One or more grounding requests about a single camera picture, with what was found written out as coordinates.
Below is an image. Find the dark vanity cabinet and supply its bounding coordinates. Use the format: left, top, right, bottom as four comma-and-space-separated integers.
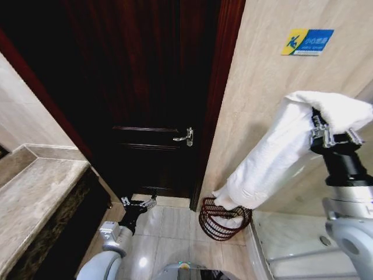
5, 165, 113, 280

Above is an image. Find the reddish brown door frame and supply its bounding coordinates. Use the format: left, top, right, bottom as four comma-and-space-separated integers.
0, 0, 247, 212

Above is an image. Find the white robot front shell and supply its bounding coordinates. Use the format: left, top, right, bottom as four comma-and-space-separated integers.
151, 260, 237, 280

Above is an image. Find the dark wooden door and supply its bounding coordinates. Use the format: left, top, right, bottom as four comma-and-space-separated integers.
0, 0, 223, 205

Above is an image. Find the white shower base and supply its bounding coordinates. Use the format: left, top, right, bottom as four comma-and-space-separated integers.
249, 209, 360, 280

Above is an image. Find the beige marble countertop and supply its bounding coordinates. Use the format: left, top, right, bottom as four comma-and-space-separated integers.
0, 143, 92, 280

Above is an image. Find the blue yellow caution sign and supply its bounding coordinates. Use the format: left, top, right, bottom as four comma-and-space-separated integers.
280, 27, 335, 57

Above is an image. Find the silver door handle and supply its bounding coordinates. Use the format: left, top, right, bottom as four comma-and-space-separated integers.
172, 127, 195, 148

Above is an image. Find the dark red wire hamper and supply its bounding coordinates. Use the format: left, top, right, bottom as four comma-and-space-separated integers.
198, 197, 253, 242

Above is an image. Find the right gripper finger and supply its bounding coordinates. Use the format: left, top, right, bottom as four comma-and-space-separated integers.
333, 127, 364, 146
309, 106, 336, 147

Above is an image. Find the white towel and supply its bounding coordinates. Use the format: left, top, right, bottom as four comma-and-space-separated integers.
210, 90, 373, 211

